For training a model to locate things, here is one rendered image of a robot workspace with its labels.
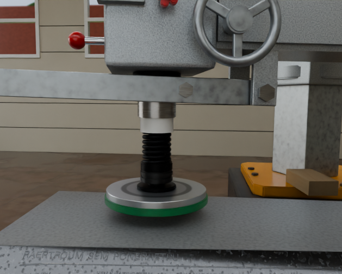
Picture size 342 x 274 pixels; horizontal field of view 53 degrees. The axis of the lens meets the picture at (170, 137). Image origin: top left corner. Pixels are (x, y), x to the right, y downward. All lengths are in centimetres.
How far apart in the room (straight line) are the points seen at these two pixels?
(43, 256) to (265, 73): 51
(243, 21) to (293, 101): 91
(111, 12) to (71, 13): 670
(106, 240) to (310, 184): 77
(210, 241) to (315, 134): 92
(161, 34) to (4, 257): 46
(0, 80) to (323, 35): 60
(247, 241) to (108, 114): 638
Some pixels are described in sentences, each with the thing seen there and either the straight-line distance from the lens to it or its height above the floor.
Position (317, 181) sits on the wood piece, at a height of 83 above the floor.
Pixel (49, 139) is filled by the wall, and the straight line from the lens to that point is 738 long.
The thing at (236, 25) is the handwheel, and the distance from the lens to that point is 59.
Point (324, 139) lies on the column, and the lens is 150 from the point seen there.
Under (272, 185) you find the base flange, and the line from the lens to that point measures 133.
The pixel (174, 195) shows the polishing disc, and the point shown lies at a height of 90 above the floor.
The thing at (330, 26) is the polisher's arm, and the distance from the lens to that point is 74.
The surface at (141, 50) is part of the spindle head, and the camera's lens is 62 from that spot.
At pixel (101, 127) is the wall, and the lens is 698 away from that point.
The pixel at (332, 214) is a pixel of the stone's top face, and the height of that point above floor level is 85.
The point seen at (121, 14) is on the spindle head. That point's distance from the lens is 63.
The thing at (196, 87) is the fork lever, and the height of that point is 111.
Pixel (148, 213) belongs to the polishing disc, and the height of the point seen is 88.
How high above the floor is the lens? 109
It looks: 6 degrees down
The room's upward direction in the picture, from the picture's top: 1 degrees clockwise
